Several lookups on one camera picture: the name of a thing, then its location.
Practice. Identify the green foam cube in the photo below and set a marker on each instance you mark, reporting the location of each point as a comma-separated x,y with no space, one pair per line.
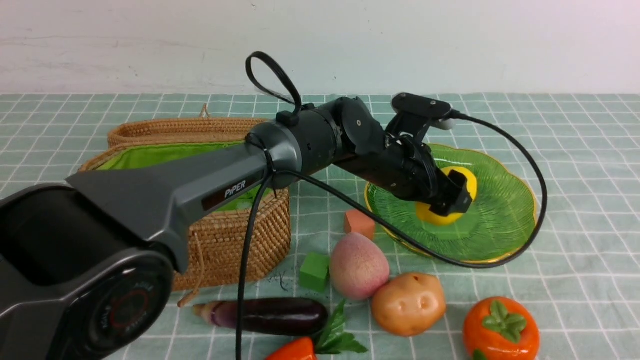
314,272

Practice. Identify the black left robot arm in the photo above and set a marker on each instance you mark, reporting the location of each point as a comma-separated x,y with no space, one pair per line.
87,267

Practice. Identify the woven wicker basket green lining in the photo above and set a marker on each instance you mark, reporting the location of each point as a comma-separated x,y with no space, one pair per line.
215,242

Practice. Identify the yellow lemon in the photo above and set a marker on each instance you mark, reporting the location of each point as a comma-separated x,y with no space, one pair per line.
423,209

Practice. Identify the red pepper with green leaves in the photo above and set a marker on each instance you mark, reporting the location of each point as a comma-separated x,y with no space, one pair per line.
333,339

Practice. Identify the green glass leaf plate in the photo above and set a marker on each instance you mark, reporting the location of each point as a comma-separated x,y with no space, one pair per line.
498,223

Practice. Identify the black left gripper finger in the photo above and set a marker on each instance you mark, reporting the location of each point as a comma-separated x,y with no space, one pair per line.
454,192

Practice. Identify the green checkered tablecloth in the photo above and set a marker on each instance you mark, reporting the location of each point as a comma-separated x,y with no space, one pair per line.
580,278

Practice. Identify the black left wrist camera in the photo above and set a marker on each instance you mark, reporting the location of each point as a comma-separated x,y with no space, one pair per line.
416,114

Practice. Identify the pink peach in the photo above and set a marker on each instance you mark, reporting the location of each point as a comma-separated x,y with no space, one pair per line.
358,267

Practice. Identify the brown potato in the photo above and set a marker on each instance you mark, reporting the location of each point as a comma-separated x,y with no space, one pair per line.
409,305

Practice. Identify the woven wicker basket lid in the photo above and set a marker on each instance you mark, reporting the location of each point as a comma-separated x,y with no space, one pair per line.
203,128

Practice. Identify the orange foam cube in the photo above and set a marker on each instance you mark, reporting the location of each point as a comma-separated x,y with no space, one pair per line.
354,221

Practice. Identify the purple eggplant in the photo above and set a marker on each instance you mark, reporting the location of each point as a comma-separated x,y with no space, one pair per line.
279,316

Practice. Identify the orange persimmon green calyx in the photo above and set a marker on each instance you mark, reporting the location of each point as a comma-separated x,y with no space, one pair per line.
499,328

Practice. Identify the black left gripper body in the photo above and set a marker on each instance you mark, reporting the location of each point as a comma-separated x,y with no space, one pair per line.
403,167

